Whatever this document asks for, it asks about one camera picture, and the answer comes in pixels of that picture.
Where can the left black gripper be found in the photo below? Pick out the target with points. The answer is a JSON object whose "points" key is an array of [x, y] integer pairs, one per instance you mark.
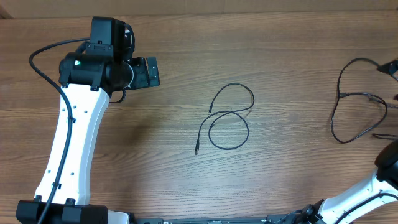
{"points": [[143, 81]]}

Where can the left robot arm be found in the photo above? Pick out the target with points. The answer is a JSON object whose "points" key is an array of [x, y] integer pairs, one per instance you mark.
{"points": [[102, 65]]}

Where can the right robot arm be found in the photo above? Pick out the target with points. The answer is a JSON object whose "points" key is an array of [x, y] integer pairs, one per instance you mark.
{"points": [[379, 188]]}

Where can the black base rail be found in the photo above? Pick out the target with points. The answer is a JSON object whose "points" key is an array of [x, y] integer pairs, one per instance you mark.
{"points": [[269, 219]]}

